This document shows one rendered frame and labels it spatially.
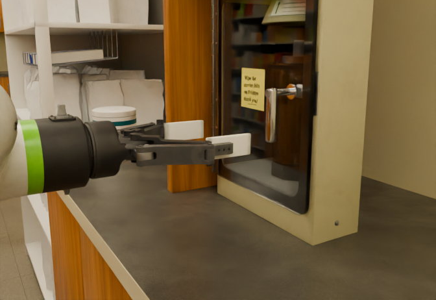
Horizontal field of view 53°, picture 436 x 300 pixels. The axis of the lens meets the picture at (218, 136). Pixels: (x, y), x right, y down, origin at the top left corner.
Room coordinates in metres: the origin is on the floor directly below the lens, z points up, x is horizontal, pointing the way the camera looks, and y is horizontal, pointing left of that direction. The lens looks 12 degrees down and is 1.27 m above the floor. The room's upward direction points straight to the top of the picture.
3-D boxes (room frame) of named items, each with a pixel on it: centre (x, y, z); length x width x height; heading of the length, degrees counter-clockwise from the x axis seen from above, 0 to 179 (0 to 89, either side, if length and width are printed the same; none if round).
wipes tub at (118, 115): (1.30, 0.32, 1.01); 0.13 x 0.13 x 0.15
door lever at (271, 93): (0.71, -0.10, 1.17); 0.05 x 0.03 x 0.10; 120
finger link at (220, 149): (0.55, 0.00, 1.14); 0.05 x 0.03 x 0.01; 121
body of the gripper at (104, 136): (0.57, 0.13, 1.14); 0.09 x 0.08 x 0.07; 121
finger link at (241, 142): (0.58, -0.01, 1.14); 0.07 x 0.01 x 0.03; 121
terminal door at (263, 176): (0.82, -0.07, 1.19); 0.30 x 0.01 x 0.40; 30
